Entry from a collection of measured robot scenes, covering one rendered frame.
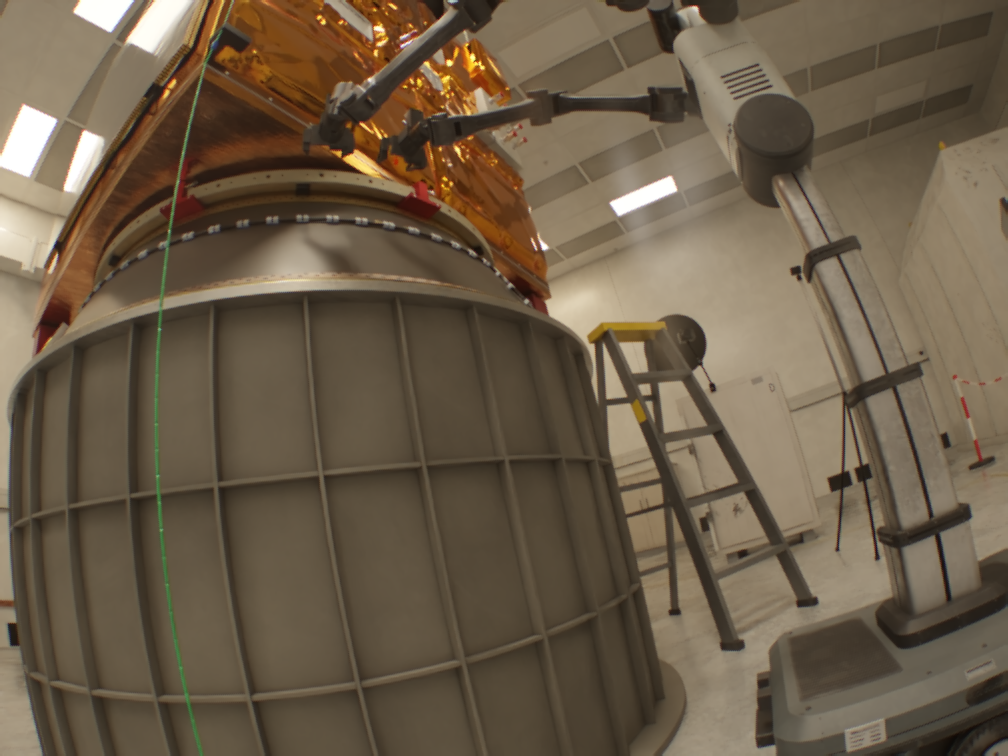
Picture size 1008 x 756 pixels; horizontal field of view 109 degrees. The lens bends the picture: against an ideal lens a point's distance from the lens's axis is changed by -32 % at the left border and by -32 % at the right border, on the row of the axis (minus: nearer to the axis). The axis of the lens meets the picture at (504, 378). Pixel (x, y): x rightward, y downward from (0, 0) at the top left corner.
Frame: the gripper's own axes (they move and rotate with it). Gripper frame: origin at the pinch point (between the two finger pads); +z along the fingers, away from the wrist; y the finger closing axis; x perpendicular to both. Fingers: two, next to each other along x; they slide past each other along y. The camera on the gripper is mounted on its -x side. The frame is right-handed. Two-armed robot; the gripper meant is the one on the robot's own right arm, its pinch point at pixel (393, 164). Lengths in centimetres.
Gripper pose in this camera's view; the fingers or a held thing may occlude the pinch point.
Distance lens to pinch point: 157.5
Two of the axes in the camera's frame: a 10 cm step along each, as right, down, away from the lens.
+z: -6.2, 2.1, 7.6
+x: 1.0, 9.8, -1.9
